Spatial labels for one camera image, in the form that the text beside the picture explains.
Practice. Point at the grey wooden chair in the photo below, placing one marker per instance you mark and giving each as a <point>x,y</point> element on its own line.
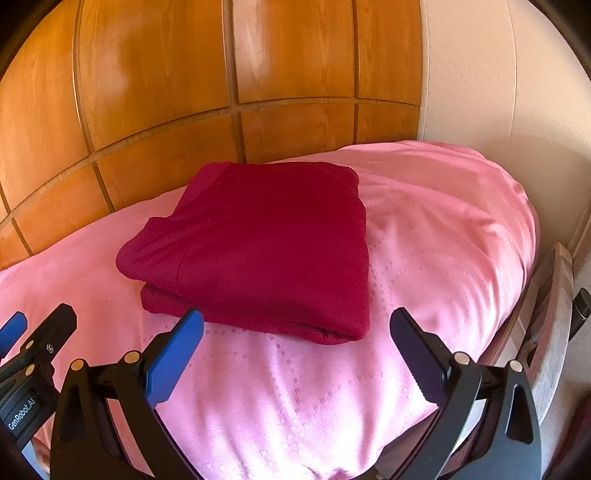
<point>551,323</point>

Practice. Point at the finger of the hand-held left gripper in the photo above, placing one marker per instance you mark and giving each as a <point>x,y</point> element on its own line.
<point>55,325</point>
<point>11,327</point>

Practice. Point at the wooden headboard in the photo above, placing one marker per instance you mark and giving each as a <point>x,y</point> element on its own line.
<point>184,92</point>

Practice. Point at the maroon garment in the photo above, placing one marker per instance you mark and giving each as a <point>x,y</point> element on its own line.
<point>258,249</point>

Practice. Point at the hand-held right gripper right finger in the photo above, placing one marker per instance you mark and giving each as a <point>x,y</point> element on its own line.
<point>418,355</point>

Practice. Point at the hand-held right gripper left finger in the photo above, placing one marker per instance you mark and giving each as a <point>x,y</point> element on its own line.
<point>178,357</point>

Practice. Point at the pink bedspread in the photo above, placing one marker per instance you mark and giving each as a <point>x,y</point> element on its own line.
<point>438,230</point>

